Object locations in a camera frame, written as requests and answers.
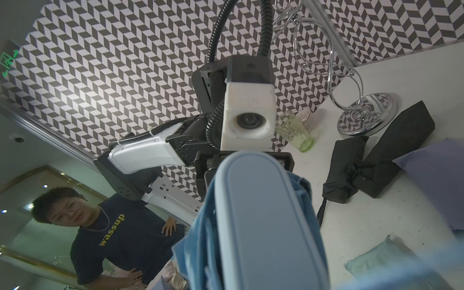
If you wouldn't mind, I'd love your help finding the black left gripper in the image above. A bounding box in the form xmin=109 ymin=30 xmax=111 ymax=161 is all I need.
xmin=168 ymin=63 xmax=295 ymax=200

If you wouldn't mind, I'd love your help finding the blue umbrella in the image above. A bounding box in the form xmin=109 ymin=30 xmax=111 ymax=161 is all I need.
xmin=173 ymin=152 xmax=330 ymax=290

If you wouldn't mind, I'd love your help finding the mint green umbrella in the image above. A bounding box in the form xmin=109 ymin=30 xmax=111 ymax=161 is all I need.
xmin=344 ymin=235 xmax=452 ymax=290

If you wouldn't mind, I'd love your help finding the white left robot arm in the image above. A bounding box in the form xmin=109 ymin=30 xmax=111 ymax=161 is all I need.
xmin=94 ymin=56 xmax=277 ymax=225

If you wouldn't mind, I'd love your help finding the green glass cup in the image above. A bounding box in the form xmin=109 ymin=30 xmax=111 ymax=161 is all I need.
xmin=275 ymin=111 xmax=314 ymax=153

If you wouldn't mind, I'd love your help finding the pink ribbed glass bowl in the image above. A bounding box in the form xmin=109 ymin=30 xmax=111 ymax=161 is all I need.
xmin=296 ymin=108 xmax=313 ymax=132

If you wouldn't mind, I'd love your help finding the person in black shirt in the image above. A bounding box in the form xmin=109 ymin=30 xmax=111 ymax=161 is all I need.
xmin=31 ymin=187 xmax=186 ymax=290

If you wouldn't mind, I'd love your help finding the black umbrella sleeve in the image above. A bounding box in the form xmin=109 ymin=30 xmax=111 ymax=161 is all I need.
xmin=353 ymin=101 xmax=435 ymax=198

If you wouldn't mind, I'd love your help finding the purple umbrella in sleeve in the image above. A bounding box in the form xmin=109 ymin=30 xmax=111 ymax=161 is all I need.
xmin=393 ymin=138 xmax=464 ymax=232

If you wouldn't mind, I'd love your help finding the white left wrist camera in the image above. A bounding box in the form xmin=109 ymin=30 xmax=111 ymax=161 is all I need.
xmin=221 ymin=55 xmax=277 ymax=152

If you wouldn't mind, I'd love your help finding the chrome wire stand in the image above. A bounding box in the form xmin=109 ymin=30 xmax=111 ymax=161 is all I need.
xmin=273 ymin=1 xmax=398 ymax=138

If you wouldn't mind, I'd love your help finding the aluminium corner post left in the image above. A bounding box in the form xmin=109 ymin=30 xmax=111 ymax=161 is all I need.
xmin=303 ymin=0 xmax=359 ymax=67

